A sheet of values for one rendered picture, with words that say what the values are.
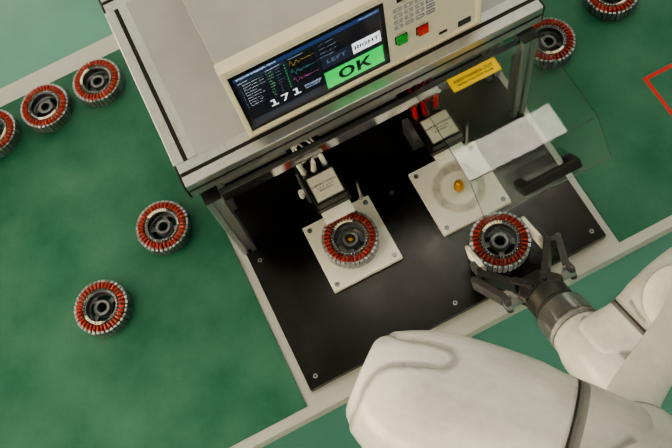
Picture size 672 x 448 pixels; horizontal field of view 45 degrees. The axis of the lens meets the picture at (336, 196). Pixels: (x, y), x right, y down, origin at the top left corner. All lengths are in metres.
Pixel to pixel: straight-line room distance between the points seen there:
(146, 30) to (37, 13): 1.67
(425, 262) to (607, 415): 0.91
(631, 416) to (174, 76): 0.98
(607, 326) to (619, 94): 0.65
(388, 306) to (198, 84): 0.55
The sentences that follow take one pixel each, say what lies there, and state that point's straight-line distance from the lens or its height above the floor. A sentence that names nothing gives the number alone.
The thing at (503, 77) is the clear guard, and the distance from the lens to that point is 1.43.
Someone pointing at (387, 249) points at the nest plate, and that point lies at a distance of 1.61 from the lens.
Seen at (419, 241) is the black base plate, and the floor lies 0.77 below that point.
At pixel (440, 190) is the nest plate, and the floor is 0.78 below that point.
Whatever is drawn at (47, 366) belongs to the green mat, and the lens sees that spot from 1.77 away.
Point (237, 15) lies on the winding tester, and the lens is 1.24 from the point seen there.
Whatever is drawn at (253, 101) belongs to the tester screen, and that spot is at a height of 1.21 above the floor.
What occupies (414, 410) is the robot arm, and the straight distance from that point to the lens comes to 0.73.
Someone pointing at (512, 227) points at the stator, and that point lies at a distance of 1.55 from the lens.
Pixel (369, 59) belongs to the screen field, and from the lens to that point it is 1.34.
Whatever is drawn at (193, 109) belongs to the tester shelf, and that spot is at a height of 1.11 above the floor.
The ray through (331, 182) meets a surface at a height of 0.92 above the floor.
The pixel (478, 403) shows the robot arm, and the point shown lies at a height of 1.59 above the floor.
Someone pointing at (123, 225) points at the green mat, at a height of 0.75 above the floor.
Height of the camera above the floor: 2.31
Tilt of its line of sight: 67 degrees down
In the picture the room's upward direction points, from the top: 19 degrees counter-clockwise
